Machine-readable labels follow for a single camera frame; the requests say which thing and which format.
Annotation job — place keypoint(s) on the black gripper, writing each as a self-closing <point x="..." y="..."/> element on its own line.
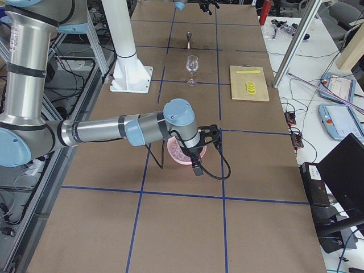
<point x="205" y="5"/>
<point x="192" y="152"/>

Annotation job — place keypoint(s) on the steel jigger cup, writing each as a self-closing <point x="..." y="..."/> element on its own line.
<point x="188" y="35"/>

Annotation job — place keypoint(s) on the clear ice cubes pile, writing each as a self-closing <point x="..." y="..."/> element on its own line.
<point x="175" y="151"/>

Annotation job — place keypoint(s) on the clear wine glass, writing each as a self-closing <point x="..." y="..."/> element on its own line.
<point x="192" y="67"/>

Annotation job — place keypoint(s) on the pink bowl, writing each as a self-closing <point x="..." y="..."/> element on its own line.
<point x="173" y="139"/>

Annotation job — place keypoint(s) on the red cylinder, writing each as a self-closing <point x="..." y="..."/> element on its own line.
<point x="264" y="11"/>

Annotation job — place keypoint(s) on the yellow plastic knife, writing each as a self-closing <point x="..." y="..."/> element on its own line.
<point x="248" y="72"/>

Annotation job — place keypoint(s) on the bamboo cutting board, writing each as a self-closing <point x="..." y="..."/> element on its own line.
<point x="238" y="88"/>

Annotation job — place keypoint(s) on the lemon slice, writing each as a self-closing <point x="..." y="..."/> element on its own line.
<point x="250" y="88"/>

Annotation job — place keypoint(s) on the black monitor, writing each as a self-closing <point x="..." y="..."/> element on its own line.
<point x="342" y="172"/>

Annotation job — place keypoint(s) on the white grabber stick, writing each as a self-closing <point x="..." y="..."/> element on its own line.
<point x="328" y="93"/>

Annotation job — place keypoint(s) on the blue teach pendant tablet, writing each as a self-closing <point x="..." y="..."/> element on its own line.
<point x="341" y="86"/>

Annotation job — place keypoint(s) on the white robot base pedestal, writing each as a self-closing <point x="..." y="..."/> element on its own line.
<point x="129" y="75"/>

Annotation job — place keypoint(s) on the aluminium frame post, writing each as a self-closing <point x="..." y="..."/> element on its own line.
<point x="306" y="20"/>

